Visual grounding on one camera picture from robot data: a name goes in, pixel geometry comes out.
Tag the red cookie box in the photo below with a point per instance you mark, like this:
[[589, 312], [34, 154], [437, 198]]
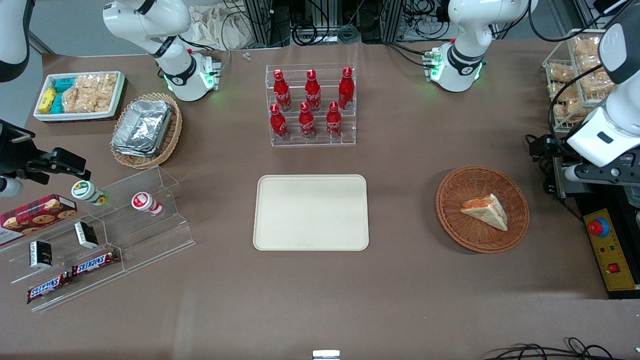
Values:
[[35, 215]]

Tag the small black box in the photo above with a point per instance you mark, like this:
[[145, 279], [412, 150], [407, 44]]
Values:
[[40, 254], [86, 235]]

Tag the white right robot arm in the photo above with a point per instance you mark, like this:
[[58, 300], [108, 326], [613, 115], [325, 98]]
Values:
[[176, 65]]

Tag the round brown wicker basket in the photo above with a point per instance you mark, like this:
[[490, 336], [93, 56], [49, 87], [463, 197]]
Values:
[[455, 220]]

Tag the red cola bottle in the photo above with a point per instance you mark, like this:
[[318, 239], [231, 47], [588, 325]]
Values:
[[278, 124], [346, 90], [333, 121], [307, 122], [282, 92], [313, 92]]

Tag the snickers bar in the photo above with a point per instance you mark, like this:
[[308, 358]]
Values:
[[95, 263], [47, 287]]

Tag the teal snack box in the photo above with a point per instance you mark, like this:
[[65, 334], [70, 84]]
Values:
[[57, 103], [63, 84]]

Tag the clear glass pan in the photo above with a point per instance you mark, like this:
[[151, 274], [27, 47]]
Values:
[[634, 197]]

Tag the oval light wicker basket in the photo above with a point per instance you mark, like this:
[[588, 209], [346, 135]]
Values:
[[172, 137]]

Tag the grey metal bracket box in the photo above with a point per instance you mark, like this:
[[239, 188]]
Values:
[[559, 180]]

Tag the red lid yogurt cup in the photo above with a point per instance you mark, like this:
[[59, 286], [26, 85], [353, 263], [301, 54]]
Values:
[[145, 202]]

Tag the white rectangular bin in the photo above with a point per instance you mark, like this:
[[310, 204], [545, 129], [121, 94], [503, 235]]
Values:
[[75, 116]]

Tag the green lid yogurt cup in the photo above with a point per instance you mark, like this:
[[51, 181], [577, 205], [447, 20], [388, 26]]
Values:
[[87, 192]]

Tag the yellow emergency stop box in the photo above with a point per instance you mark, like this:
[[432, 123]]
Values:
[[610, 255]]

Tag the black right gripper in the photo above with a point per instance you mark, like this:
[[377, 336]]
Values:
[[14, 154]]

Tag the beige plastic tray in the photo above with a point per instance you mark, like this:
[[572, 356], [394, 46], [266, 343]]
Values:
[[311, 212]]

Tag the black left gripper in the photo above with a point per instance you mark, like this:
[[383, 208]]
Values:
[[551, 148]]

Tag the white edge marker block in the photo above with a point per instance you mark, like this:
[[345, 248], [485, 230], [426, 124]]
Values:
[[326, 355]]

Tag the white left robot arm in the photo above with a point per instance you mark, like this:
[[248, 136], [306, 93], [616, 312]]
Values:
[[462, 60]]

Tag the bagged cracker snack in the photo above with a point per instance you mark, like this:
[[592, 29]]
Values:
[[592, 64], [586, 46], [560, 74], [597, 84], [572, 111], [562, 91]]

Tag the triangular sandwich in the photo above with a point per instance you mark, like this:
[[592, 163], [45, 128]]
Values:
[[487, 212]]

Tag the yellow snack box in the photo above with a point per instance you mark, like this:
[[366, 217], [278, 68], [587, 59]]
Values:
[[47, 99]]

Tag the beige cloth bag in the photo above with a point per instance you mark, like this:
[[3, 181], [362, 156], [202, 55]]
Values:
[[215, 27]]

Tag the black metal machine frame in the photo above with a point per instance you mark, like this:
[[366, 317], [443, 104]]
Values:
[[590, 200]]

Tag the rice cracker pack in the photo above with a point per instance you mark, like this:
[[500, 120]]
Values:
[[95, 101], [71, 100], [97, 81]]

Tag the clear acrylic stepped stand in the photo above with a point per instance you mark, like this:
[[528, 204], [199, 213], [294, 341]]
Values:
[[150, 235]]

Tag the stack of foil trays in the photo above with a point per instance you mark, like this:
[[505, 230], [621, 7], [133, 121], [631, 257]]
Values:
[[142, 127]]

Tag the clear acrylic bottle rack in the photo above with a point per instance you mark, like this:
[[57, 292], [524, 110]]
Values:
[[312, 142]]

